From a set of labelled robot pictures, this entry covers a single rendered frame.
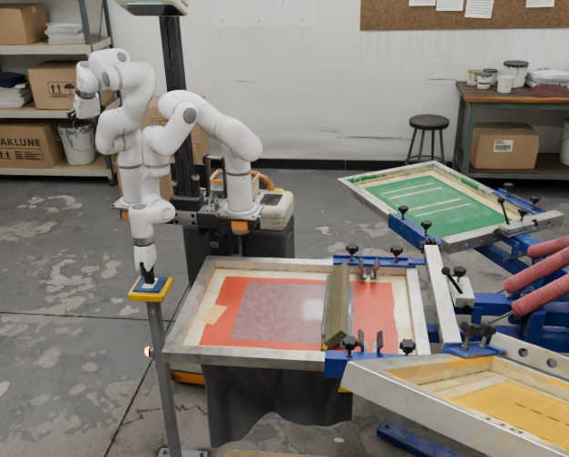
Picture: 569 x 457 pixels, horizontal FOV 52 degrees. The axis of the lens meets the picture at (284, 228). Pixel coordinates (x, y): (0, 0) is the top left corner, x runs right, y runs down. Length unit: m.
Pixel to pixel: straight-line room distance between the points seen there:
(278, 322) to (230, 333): 0.16
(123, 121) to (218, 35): 3.49
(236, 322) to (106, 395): 1.42
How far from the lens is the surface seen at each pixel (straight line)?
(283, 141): 5.75
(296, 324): 1.92
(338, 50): 5.50
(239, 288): 2.11
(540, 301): 1.91
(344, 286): 1.96
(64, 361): 3.54
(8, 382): 3.52
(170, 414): 2.55
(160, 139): 1.91
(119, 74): 2.10
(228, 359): 1.76
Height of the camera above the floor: 2.08
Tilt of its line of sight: 27 degrees down
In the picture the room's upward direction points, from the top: 2 degrees counter-clockwise
